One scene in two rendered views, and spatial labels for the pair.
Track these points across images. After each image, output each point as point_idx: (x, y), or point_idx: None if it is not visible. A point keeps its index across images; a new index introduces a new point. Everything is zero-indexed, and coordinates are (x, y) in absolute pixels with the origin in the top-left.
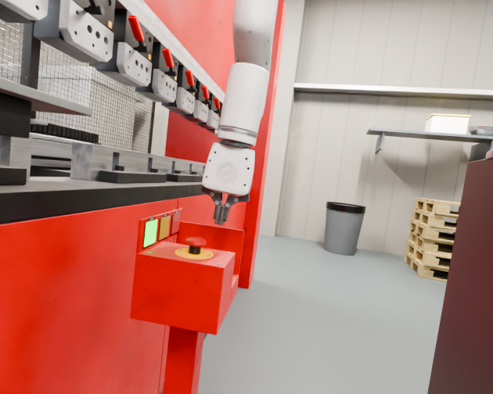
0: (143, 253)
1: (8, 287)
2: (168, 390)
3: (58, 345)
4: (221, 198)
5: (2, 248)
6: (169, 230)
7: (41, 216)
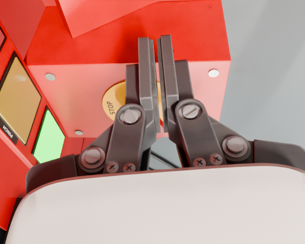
0: (74, 136)
1: (0, 146)
2: None
3: (1, 21)
4: (143, 137)
5: None
6: (3, 59)
7: None
